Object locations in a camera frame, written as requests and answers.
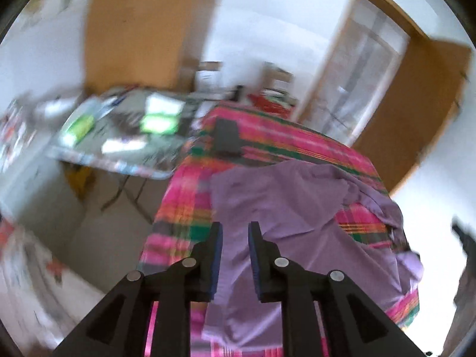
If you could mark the brown cardboard box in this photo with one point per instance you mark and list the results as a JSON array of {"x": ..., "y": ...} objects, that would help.
[{"x": 277, "y": 76}]

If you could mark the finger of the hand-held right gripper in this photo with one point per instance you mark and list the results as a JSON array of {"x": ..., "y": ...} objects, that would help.
[{"x": 464, "y": 236}]

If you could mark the clear plastic door curtain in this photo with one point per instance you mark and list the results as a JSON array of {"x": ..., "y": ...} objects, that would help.
[{"x": 357, "y": 74}]

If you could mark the cluttered side table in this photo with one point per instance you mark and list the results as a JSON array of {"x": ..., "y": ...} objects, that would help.
[{"x": 122, "y": 145}]

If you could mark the white cardboard box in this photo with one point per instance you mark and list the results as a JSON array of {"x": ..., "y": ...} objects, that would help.
[{"x": 208, "y": 78}]

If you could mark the wooden wardrobe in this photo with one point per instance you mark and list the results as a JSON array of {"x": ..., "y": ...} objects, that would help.
[{"x": 148, "y": 26}]

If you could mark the wooden door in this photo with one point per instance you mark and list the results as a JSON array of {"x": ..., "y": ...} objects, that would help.
[{"x": 420, "y": 100}]

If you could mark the grey cabinet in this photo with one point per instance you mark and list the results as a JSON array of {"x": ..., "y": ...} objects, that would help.
[{"x": 33, "y": 186}]

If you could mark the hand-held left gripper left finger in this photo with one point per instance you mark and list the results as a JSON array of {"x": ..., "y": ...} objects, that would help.
[{"x": 216, "y": 256}]

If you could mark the purple fleece garment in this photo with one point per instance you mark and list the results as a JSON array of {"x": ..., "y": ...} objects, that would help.
[{"x": 282, "y": 208}]

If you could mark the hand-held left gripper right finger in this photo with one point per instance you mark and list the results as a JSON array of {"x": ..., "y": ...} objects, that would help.
[{"x": 254, "y": 256}]

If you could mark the black smartphone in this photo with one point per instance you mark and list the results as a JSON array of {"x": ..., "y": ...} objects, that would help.
[{"x": 227, "y": 135}]

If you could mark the wooden door frame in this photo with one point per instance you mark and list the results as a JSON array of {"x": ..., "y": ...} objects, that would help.
[{"x": 383, "y": 0}]

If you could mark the white paper sheet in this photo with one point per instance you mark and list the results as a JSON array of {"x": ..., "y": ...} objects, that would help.
[{"x": 163, "y": 105}]

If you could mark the red dotted storage box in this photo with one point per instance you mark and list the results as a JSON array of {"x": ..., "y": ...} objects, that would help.
[{"x": 271, "y": 104}]

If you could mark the pink green plaid bed sheet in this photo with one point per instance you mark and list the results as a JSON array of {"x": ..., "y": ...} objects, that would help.
[{"x": 178, "y": 208}]

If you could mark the green tissue pack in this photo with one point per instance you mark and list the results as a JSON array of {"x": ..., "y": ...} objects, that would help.
[{"x": 79, "y": 129}]

